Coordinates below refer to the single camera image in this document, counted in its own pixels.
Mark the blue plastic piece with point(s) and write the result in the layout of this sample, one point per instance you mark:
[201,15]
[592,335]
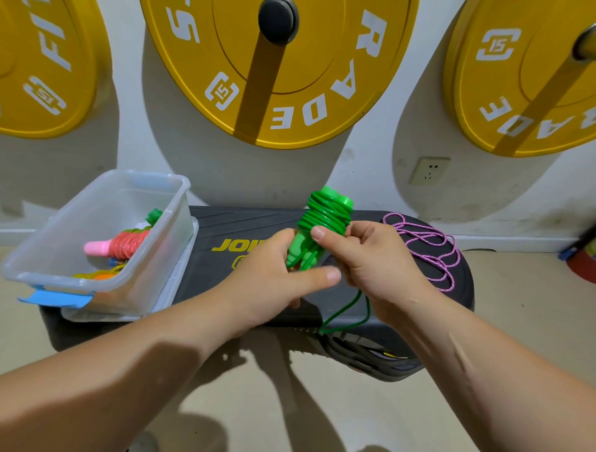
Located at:
[54,298]

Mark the person's left forearm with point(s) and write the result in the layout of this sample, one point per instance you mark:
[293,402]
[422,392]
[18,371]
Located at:
[93,386]

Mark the large yellow weight plate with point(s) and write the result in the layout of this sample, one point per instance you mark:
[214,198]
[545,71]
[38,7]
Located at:
[326,84]

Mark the person's right forearm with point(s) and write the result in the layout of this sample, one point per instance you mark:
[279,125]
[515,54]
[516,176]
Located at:
[517,377]

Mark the black aerobic step platform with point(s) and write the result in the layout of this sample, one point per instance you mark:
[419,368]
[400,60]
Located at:
[214,233]

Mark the person's right hand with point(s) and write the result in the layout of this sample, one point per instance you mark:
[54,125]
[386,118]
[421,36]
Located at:
[382,261]

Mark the person's left grey shoe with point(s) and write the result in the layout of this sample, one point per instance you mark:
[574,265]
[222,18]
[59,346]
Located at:
[142,443]

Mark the clear plastic storage bin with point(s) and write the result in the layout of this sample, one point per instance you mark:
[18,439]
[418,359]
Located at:
[70,228]

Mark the black plate peg cap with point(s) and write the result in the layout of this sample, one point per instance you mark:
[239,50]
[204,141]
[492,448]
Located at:
[277,19]

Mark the white wall socket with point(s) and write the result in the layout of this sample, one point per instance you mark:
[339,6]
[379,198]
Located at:
[430,170]

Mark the person's left hand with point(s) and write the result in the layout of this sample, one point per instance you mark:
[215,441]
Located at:
[265,284]

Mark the red fire extinguisher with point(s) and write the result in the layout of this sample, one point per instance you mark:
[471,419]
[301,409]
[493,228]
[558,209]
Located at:
[582,256]

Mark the translucent plastic lid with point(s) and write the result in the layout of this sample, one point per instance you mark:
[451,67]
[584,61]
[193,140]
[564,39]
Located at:
[189,261]

